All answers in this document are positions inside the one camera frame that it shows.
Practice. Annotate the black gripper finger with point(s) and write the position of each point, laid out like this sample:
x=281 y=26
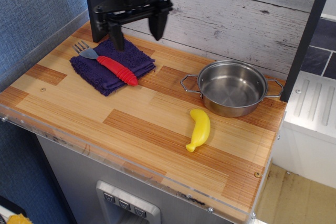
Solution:
x=157 y=22
x=116 y=35

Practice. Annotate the yellow object at corner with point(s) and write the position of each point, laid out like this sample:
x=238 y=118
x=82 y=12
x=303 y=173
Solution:
x=18 y=219

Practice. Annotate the silver dispenser button panel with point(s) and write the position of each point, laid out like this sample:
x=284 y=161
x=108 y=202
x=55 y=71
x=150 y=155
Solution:
x=119 y=206

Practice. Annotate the purple folded cloth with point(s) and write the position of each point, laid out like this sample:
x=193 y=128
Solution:
x=107 y=69

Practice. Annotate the stainless steel pot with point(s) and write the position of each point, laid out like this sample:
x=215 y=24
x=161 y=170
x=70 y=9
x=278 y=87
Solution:
x=231 y=88

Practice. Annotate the white toy sink unit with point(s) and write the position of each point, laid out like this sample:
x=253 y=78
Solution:
x=306 y=140

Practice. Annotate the dark right shelf post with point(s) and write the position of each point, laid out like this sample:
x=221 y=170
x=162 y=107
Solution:
x=306 y=38

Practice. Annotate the yellow toy banana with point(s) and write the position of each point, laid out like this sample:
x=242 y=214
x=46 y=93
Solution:
x=201 y=130

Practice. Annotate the red handled metal fork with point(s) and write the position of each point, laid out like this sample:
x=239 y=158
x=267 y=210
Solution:
x=122 y=72

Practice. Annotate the dark shelf post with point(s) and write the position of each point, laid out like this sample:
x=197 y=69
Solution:
x=95 y=3
x=306 y=38

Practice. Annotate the dark left shelf post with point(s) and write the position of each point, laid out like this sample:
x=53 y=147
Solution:
x=95 y=3

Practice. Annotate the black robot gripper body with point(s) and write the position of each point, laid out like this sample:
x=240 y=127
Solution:
x=127 y=11

